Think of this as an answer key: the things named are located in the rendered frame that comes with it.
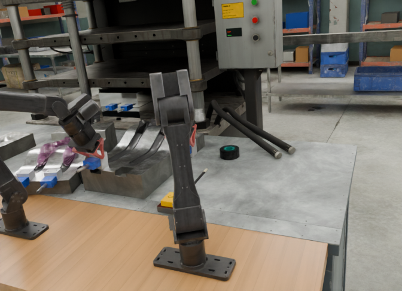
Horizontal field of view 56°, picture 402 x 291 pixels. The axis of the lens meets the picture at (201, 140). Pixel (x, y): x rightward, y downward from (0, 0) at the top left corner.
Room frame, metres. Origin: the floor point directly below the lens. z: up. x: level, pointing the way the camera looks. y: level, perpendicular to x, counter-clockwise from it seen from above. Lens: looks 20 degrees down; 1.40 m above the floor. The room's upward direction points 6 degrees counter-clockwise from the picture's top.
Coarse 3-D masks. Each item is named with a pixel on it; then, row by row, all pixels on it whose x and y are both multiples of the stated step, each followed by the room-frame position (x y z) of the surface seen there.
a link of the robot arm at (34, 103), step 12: (0, 96) 1.03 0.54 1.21; (12, 96) 1.05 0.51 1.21; (24, 96) 1.07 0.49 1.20; (36, 96) 1.08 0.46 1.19; (48, 96) 1.09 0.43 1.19; (0, 108) 1.03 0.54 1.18; (12, 108) 1.05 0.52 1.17; (24, 108) 1.06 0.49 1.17; (36, 108) 1.07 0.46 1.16; (48, 108) 1.09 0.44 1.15
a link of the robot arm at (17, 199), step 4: (16, 192) 1.00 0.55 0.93; (20, 192) 1.01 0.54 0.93; (12, 196) 1.00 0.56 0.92; (16, 196) 1.00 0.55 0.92; (20, 196) 1.01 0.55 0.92; (4, 200) 1.05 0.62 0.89; (12, 200) 0.99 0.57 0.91; (16, 200) 1.00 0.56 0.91; (20, 200) 1.01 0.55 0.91; (4, 204) 1.03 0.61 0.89; (8, 204) 0.99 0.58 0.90; (12, 204) 0.99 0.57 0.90; (16, 204) 1.00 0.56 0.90; (20, 204) 1.00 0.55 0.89; (4, 208) 1.00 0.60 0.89; (8, 208) 0.99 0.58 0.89; (12, 208) 0.99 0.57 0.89; (16, 208) 1.00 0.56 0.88; (8, 212) 0.98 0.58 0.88; (12, 212) 0.99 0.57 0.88
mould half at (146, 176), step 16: (160, 128) 1.48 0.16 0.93; (144, 144) 1.41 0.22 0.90; (128, 160) 1.28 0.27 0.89; (144, 160) 1.26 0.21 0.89; (160, 160) 1.25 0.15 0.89; (96, 176) 1.22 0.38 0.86; (112, 176) 1.19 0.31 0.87; (128, 176) 1.16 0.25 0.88; (144, 176) 1.15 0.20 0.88; (160, 176) 1.23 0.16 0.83; (112, 192) 1.19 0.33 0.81; (128, 192) 1.16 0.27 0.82; (144, 192) 1.14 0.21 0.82
